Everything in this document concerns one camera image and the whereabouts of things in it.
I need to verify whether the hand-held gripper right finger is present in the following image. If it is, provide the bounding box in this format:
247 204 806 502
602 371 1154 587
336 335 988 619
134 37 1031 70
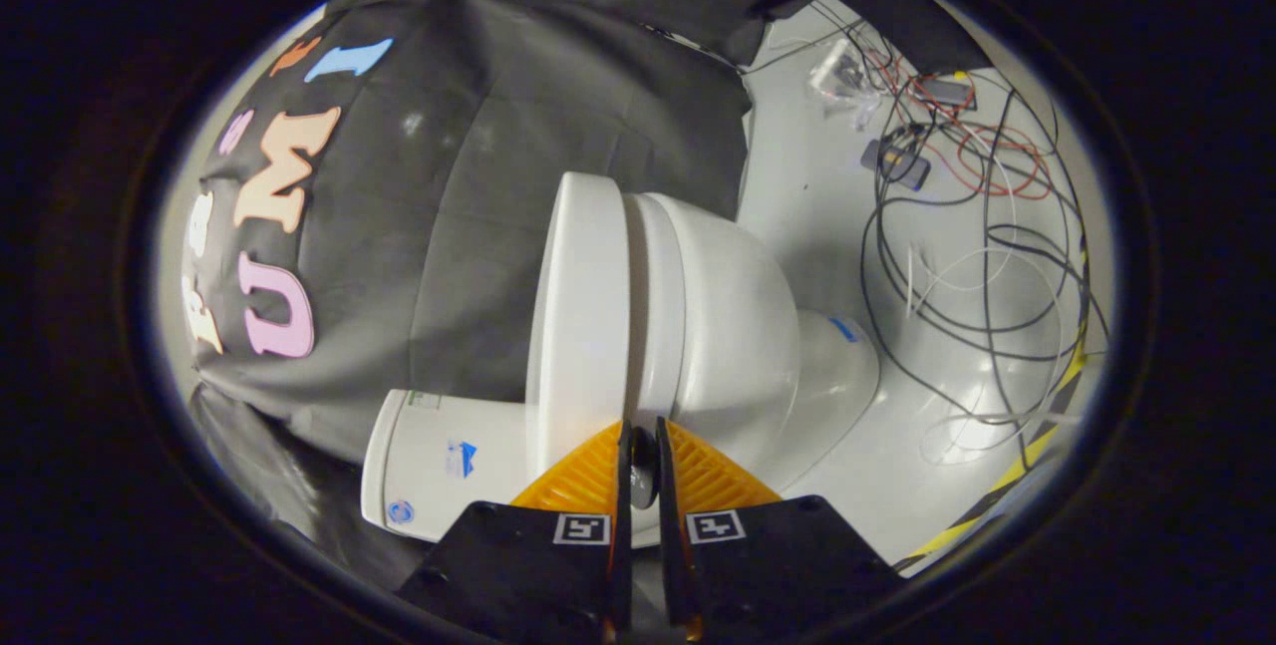
653 416 903 641

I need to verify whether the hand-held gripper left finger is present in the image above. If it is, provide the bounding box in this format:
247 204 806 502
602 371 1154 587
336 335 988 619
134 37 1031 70
394 418 636 644

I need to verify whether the white toilet lid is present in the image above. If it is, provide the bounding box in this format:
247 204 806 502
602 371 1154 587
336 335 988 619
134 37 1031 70
525 171 633 482

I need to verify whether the white ceramic toilet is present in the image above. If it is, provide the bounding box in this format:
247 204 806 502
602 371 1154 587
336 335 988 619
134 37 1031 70
361 191 881 548

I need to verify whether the yellow black floor tape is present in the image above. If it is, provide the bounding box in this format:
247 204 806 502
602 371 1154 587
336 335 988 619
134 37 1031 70
897 236 1098 571

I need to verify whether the black backdrop cloth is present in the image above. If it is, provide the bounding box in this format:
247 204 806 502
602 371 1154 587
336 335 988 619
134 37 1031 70
184 0 993 566

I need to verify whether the small grey power adapter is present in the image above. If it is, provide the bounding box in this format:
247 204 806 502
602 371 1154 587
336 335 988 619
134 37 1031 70
862 137 931 189

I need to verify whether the clear plastic bag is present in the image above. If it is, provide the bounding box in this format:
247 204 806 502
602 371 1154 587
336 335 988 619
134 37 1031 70
809 39 883 128

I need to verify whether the tangle of floor cables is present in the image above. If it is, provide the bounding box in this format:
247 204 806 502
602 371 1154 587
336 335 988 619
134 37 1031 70
788 0 1110 472

